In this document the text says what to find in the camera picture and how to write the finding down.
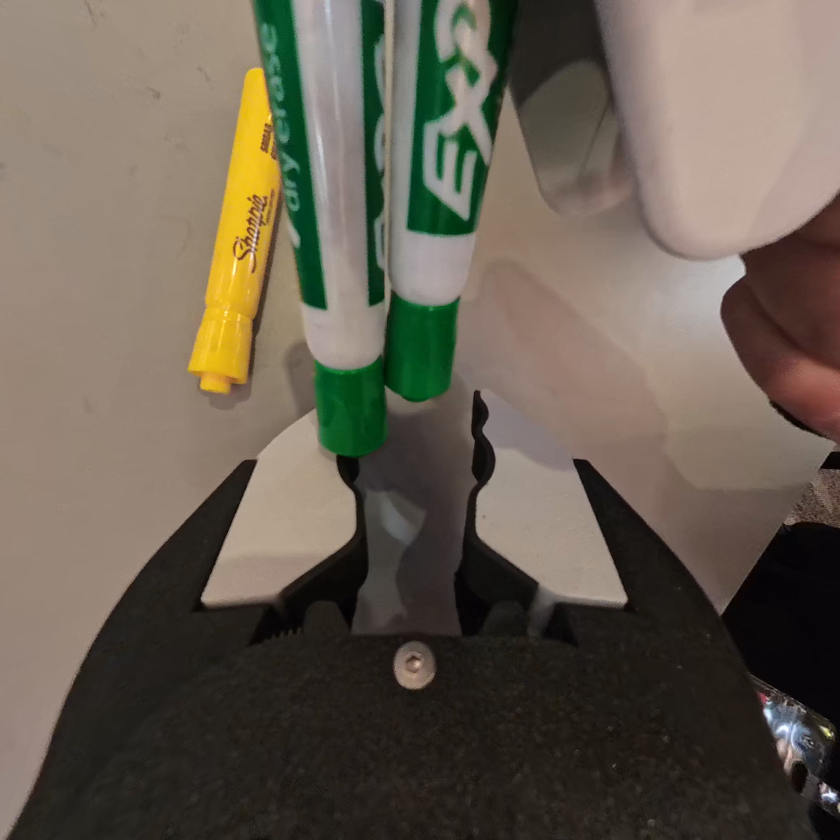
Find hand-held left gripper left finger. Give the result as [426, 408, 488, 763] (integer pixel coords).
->
[200, 410, 368, 624]

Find chrome chair base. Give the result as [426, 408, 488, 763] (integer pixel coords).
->
[751, 676, 840, 821]

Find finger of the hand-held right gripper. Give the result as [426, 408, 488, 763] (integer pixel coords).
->
[508, 0, 636, 219]

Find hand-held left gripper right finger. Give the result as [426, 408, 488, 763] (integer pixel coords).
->
[455, 390, 630, 634]

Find grey desk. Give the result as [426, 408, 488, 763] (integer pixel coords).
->
[0, 0, 837, 840]

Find person's black pants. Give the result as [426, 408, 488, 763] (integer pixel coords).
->
[722, 518, 840, 710]

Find green dry erase marker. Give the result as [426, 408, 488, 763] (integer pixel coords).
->
[251, 0, 388, 458]
[382, 0, 519, 403]

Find yellow highlighter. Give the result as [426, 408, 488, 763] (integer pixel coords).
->
[187, 67, 283, 395]

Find person's right hand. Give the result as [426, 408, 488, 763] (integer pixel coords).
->
[721, 200, 840, 441]

